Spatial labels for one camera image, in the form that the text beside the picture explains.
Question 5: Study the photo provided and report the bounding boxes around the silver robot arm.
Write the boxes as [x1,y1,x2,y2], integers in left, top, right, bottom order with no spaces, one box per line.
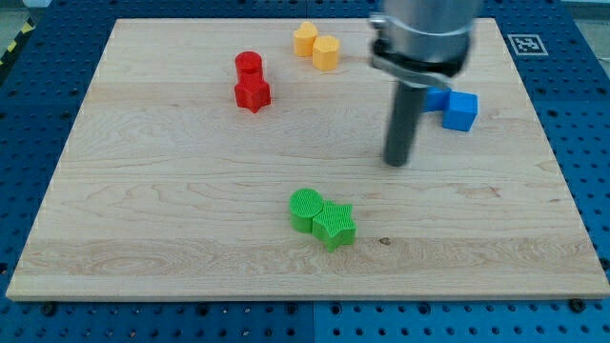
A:
[369,0,481,89]

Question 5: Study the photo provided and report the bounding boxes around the blue cube block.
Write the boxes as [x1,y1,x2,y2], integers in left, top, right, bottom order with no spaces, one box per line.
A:
[442,91,478,131]

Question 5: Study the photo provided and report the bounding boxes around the green cylinder block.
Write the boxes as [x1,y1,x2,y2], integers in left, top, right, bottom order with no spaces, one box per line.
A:
[289,188,324,233]

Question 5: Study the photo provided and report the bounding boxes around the green star block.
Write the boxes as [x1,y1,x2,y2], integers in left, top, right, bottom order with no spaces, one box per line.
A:
[312,200,357,252]

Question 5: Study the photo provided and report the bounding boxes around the red star block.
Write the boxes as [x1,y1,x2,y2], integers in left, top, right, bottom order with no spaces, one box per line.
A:
[234,72,272,113]

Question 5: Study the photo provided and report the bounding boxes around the red cylinder block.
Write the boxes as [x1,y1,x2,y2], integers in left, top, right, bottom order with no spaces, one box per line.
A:
[234,50,264,85]

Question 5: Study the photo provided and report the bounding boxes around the yellow hexagon block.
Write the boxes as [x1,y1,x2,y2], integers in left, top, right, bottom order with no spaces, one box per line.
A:
[313,35,340,71]

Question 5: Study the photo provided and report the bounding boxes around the dark cylindrical pointer rod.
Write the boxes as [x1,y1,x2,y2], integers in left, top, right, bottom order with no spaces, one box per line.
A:
[383,81,427,167]

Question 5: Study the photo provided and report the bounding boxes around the yellow heart block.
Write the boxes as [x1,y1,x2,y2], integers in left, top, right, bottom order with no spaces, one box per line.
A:
[293,21,318,57]

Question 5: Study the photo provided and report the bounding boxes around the wooden board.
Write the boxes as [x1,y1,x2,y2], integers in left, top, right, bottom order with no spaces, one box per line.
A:
[7,19,609,302]

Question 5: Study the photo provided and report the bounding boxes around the blue block behind rod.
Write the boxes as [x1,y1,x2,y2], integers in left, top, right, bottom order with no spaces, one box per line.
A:
[422,87,452,112]

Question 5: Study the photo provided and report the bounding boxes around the white fiducial marker tag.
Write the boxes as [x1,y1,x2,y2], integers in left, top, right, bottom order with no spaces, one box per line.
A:
[507,33,548,56]

